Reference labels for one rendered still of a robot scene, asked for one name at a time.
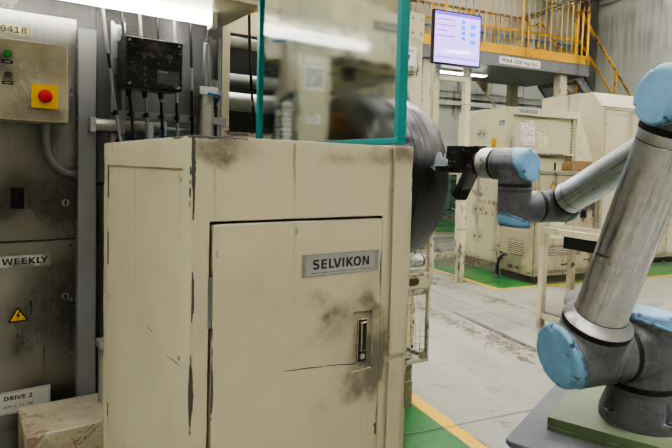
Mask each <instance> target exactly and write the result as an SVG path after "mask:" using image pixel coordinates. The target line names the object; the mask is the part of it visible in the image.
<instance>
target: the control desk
mask: <svg viewBox="0 0 672 448"><path fill-rule="evenodd" d="M413 149H414V148H413V147H410V146H404V145H365V144H347V143H328V142H310V141H292V140H273V139H255V138H237V137H218V136H200V135H190V136H179V137H168V138H157V139H146V140H135V141H124V142H113V143H104V295H103V448H403V440H404V409H405V379H406V357H405V356H403V353H404V352H407V331H408V301H409V270H410V240H411V209H412V179H413Z"/></svg>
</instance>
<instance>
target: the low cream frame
mask: <svg viewBox="0 0 672 448"><path fill-rule="evenodd" d="M600 233H601V230H599V229H591V228H584V227H577V226H552V227H540V242H539V264H538V287H537V309H536V327H539V328H542V327H543V326H544V325H545V320H547V321H550V322H555V323H556V322H558V321H559V320H560V317H561V314H562V311H563V308H561V309H552V310H545V305H546V283H547V261H548V240H549V234H553V235H559V236H564V242H563V248H566V249H568V250H567V271H566V292H565V296H564V305H565V304H566V303H568V302H569V301H572V300H576V299H577V297H578V294H579V291H580V290H579V289H574V286H575V265H576V250H577V251H582V252H587V253H593V252H594V249H595V247H596V244H597V241H598V238H599V235H600Z"/></svg>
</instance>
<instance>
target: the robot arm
mask: <svg viewBox="0 0 672 448"><path fill-rule="evenodd" d="M633 105H634V106H635V107H636V108H635V109H634V112H635V114H636V116H637V117H638V118H639V122H638V125H637V128H638V129H637V132H636V135H635V137H634V138H632V139H631V140H629V141H627V142H626V143H624V144H623V145H621V146H620V147H618V148H616V149H615V150H613V151H612V152H610V153H609V154H607V155H606V156H604V157H602V158H601V159H599V160H598V161H596V162H595V163H593V164H592V165H590V166H588V167H587V168H585V169H584V170H582V171H581V172H579V173H578V174H576V175H574V176H573V177H571V178H570V179H568V180H567V181H565V182H563V183H561V184H559V185H557V186H556V187H554V188H553V189H551V190H545V191H532V182H533V181H535V180H536V179H537V178H538V176H539V174H540V170H541V162H540V159H539V156H538V154H537V153H536V152H535V151H534V150H532V149H530V148H522V147H516V148H487V146H447V152H446V153H445V154H444V157H442V154H441V152H438V153H437V154H436V158H435V162H434V165H433V166H431V168H432V169H433V170H434V171H449V173H462V175H461V177H460V179H459V181H458V183H457V185H456V187H455V189H454V191H453V194H452V196H453V197H454V198H455V199H456V200H466V199H467V197H468V195H469V193H470V191H471V189H472V187H473V185H474V183H475V181H476V179H477V177H478V176H479V177H480V178H482V179H495V180H498V197H497V212H496V213H497V222H498V224H499V225H501V226H505V227H512V228H523V229H529V228H530V227H531V226H532V224H531V223H543V222H568V221H572V220H574V219H576V218H577V217H578V216H579V214H580V212H581V209H583V208H585V207H586V206H588V205H590V204H592V203H594V202H595V201H597V200H599V199H601V198H603V197H605V196H606V195H608V194H610V193H612V192H614V191H615V190H616V191H615V194H614V196H613V199H612V202H611V205H610V208H609V210H608V213H607V216H606V219H605V222H604V224H603V227H602V230H601V233H600V235H599V238H598V241H597V244H596V247H595V249H594V252H593V255H592V258H591V261H590V263H589V266H588V269H587V272H586V275H585V277H584V280H583V283H582V286H581V289H580V291H579V294H578V297H577V299H576V300H572V301H569V302H568V303H566V304H565V306H564V308H563V311H562V314H561V317H560V320H559V321H558V322H556V323H555V322H551V323H548V324H546V325H544V326H543V327H542V328H541V329H540V331H539V333H538V338H537V353H538V357H539V360H540V363H541V364H542V366H543V369H544V371H545V373H546V374H547V376H548V377H549V378H550V379H551V380H552V382H554V383H555V384H556V385H557V386H559V387H561V388H563V389H568V390H570V389H578V390H583V389H585V388H592V387H598V386H605V385H606V387H605V389H604V391H603V393H602V395H601V397H600V399H599V403H598V412H599V414H600V416H601V417H602V418H603V419H604V420H606V421H607V422H609V423H610V424H612V425H614V426H616V427H618V428H621V429H623V430H626V431H629V432H632V433H636V434H640V435H645V436H651V437H672V312H669V311H666V310H663V309H660V308H656V307H651V306H646V305H640V304H635V303H636V301H637V299H638V296H639V294H640V291H641V289H642V286H643V284H644V282H645V279H646V277H647V274H648V272H649V269H650V267H651V265H652V262H653V260H654V257H655V255H656V252H657V250H658V247H659V245H660V243H661V240H662V238H663V235H664V233H665V230H666V228H667V226H668V223H669V221H670V218H671V216H672V62H668V63H663V64H660V65H658V66H656V67H655V68H653V69H651V70H650V71H649V72H648V73H646V74H645V75H644V77H643V78H642V79H641V80H640V82H639V84H638V85H637V87H636V90H635V93H634V97H633Z"/></svg>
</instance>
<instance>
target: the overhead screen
mask: <svg viewBox="0 0 672 448"><path fill-rule="evenodd" d="M480 42H481V16H477V15H471V14H465V13H459V12H453V11H447V10H441V9H432V21H431V50H430V63H433V64H441V65H450V66H459V67H467V68H476V69H477V68H479V67H480Z"/></svg>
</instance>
